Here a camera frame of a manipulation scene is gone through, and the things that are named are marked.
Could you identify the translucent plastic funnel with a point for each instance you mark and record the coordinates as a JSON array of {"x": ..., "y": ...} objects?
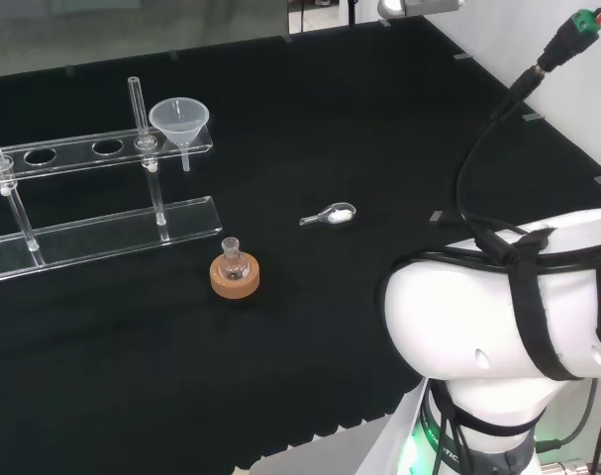
[{"x": 178, "y": 129}]

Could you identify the clear acrylic funnel stand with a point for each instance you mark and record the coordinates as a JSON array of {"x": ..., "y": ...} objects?
[{"x": 107, "y": 237}]

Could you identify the small round-bottom glass flask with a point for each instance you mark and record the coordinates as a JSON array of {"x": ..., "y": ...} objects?
[{"x": 230, "y": 268}]

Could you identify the black bench cloth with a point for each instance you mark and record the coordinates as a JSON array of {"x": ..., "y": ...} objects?
[{"x": 305, "y": 346}]

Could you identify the black tripod pole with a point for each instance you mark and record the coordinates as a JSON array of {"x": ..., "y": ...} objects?
[{"x": 352, "y": 10}]

